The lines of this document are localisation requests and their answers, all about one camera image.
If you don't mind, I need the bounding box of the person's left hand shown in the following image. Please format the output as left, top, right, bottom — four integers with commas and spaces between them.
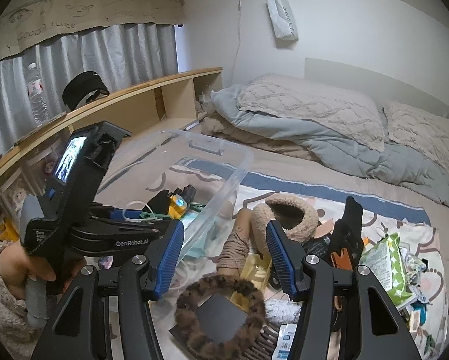
0, 239, 87, 301

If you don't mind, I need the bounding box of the beige fluffy slipper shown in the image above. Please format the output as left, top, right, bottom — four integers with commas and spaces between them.
251, 193, 319, 254

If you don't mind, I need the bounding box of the yellow toy gadget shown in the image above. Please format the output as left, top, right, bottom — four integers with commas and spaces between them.
168, 194, 188, 219

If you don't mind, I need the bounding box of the brown furry scrunchie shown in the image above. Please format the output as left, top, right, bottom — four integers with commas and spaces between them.
170, 274, 266, 359

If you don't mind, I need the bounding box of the clear plastic storage bin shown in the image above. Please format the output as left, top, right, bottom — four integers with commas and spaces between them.
92, 128, 256, 271

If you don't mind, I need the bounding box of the blue white medicine pouch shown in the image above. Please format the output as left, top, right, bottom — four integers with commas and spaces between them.
271, 323, 297, 360

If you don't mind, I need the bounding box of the green polka dot pouch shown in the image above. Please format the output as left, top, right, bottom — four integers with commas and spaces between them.
359, 233, 416, 311

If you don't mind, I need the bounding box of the wooden headboard shelf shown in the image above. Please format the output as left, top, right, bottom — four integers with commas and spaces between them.
0, 67, 223, 178

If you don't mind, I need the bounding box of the black cap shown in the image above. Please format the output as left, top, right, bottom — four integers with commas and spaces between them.
62, 71, 110, 111

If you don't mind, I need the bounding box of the plastic water bottle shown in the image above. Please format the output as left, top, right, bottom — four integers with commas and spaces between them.
26, 62, 50, 126

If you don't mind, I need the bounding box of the beige quilted pillow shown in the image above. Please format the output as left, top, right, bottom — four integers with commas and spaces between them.
383, 101, 449, 175
237, 74, 385, 152

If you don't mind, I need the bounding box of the grey curtain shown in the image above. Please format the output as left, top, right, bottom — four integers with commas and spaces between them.
0, 24, 178, 155

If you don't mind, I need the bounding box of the grey blue duvet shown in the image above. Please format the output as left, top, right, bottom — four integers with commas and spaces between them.
203, 85, 449, 207

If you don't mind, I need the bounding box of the white hanging bag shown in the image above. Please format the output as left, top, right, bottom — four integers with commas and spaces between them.
266, 0, 298, 41

